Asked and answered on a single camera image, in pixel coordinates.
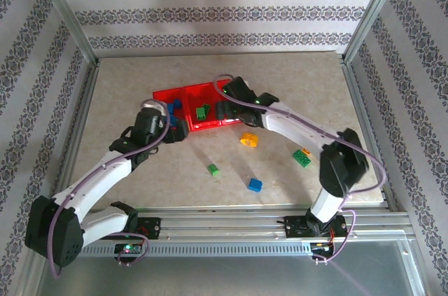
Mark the large yellow lego brick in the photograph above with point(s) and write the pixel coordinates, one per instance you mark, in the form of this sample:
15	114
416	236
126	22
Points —
249	139

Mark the small green lego brick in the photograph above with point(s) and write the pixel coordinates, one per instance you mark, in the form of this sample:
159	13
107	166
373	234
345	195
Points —
213	169

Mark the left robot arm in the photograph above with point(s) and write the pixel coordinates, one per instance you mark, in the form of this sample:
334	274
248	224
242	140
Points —
94	180

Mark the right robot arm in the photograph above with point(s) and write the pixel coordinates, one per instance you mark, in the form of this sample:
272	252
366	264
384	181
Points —
297	128

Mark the left controller board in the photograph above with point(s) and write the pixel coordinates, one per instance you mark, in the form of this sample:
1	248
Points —
127	248

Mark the controller board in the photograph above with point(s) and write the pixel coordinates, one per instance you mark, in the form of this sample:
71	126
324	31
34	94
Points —
322	247
127	248

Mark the grey metal sheet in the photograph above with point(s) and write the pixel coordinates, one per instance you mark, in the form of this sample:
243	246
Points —
224	275

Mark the right controller board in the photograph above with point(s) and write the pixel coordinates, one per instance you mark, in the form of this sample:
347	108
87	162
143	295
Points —
322	247

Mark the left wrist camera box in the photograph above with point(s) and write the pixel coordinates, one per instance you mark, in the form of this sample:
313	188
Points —
154	108

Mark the aluminium side rail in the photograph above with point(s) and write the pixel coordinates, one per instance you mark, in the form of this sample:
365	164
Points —
82	110
360	107

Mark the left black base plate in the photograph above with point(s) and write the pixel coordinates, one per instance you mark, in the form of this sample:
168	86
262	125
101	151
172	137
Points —
154	227

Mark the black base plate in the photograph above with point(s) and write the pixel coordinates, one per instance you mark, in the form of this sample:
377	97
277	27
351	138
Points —
294	227
154	227

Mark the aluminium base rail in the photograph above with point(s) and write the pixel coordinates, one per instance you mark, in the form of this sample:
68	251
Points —
224	220

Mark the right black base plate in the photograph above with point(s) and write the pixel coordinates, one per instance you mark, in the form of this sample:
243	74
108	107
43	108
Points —
294	227

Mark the aluminium frame post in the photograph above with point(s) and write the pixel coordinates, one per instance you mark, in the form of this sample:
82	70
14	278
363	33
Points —
63	5
376	5

